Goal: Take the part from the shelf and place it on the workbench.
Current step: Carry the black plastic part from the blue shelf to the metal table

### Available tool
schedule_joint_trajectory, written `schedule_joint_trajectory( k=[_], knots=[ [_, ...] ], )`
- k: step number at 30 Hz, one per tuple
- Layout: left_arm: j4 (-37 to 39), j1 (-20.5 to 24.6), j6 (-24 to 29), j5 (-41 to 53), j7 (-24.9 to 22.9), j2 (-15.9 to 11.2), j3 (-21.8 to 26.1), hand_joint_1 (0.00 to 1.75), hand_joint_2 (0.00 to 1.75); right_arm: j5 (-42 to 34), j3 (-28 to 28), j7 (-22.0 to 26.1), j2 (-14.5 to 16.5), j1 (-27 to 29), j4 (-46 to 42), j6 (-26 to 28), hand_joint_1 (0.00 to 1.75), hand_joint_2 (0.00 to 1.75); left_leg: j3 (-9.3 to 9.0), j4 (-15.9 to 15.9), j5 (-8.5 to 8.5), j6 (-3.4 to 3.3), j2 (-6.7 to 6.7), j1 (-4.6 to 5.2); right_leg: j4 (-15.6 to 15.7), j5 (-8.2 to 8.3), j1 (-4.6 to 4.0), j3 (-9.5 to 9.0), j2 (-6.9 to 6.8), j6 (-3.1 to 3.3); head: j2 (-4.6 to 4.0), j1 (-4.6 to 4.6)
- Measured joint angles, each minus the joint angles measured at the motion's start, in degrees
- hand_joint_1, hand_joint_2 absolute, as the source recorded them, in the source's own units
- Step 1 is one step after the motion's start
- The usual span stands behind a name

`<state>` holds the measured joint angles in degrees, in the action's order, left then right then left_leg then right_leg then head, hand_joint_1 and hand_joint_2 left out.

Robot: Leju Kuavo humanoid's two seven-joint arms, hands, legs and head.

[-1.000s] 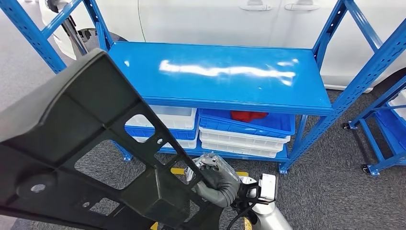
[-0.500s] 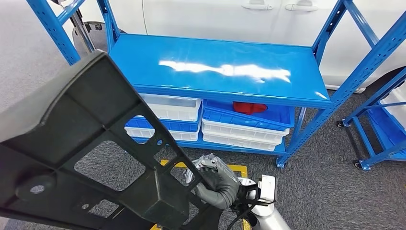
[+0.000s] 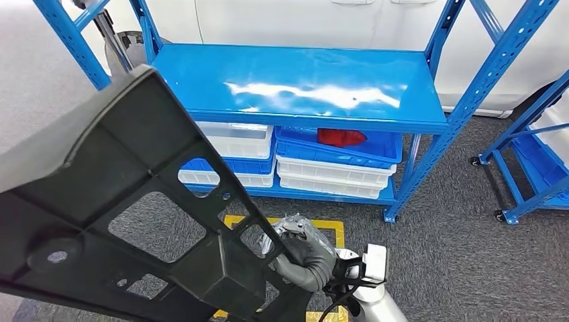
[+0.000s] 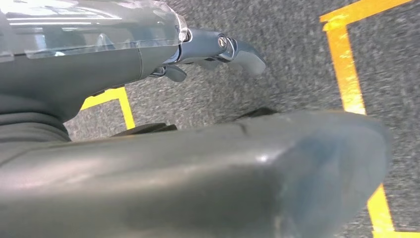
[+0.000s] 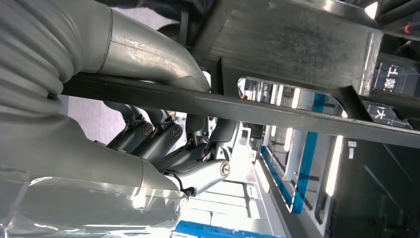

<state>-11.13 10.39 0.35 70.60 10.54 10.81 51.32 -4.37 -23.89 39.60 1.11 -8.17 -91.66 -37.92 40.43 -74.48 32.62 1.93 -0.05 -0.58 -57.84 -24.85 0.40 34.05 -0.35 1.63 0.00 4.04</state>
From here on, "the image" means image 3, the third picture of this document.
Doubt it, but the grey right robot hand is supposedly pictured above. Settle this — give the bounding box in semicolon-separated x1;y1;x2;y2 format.
261;213;339;293

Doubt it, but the black plastic plate bracket part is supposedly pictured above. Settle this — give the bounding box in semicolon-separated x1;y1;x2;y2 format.
0;64;314;322

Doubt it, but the red plastic part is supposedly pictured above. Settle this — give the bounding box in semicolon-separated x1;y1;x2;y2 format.
317;128;368;149

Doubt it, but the blue metal shelf rack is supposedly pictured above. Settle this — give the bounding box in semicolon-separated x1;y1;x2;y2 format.
470;66;569;226
31;0;563;224

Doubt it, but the white car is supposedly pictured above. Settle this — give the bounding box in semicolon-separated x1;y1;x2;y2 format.
62;0;569;120

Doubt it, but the grey metal pole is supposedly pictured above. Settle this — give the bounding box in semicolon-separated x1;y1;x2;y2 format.
91;6;134;74

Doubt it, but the black camera cable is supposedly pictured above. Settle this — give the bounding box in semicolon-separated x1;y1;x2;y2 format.
317;286;356;322

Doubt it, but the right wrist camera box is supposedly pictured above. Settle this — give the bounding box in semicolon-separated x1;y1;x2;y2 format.
323;243;390;299

